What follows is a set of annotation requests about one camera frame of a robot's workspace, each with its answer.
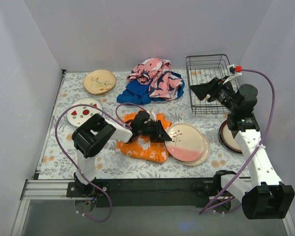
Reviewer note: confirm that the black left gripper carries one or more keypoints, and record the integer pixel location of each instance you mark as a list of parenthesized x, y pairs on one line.
[(156, 130)]

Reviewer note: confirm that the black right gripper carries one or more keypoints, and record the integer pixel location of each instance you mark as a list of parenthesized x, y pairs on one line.
[(212, 89)]

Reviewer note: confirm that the pink plate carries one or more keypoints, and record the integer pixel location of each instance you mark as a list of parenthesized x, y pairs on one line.
[(186, 144)]

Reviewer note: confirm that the blue and cream plate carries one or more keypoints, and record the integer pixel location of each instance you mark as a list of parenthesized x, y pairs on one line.
[(203, 157)]

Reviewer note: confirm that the brown rimmed cream plate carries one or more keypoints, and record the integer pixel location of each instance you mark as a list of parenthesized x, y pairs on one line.
[(227, 139)]

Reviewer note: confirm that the yellow rimmed plate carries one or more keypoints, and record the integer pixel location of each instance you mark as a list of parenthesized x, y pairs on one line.
[(99, 81)]

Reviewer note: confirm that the white blue rimmed plate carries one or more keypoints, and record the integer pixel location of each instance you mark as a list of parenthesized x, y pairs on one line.
[(78, 115)]

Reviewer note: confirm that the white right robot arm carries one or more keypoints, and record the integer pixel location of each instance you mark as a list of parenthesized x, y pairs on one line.
[(266, 197)]

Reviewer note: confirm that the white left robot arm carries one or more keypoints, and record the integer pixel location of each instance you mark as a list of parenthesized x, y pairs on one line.
[(90, 138)]

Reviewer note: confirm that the floral table mat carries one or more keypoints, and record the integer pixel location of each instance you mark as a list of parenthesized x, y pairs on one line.
[(59, 155)]

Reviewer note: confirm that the orange tie-dye folded shorts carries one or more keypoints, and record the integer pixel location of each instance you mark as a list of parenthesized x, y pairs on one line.
[(143, 148)]

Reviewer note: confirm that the pink navy patterned cloth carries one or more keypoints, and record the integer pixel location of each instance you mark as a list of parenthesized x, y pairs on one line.
[(164, 83)]

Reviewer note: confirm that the blue cloth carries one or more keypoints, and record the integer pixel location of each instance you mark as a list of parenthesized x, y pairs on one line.
[(137, 94)]

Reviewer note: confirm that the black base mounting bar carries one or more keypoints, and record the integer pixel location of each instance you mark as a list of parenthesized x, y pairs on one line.
[(159, 191)]

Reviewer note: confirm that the black wire dish rack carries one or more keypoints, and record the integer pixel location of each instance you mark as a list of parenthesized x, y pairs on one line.
[(201, 70)]

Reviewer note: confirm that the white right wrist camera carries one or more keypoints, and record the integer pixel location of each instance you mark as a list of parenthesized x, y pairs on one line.
[(234, 70)]

